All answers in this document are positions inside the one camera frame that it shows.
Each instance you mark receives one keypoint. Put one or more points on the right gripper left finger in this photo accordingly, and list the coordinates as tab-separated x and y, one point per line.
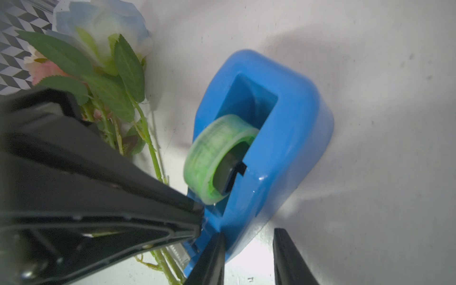
209	270

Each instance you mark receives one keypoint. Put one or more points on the artificial rose bouquet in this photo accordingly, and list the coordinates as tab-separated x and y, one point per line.
97	52

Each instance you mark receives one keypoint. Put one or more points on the green tape roll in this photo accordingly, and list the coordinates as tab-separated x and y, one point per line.
209	149

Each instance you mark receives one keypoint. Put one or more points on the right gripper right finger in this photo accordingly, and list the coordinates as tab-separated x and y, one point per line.
289	266

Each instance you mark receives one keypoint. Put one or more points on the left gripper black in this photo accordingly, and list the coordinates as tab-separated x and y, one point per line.
70	204

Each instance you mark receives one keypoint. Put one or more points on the blue tape dispenser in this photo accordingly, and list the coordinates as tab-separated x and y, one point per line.
295	128

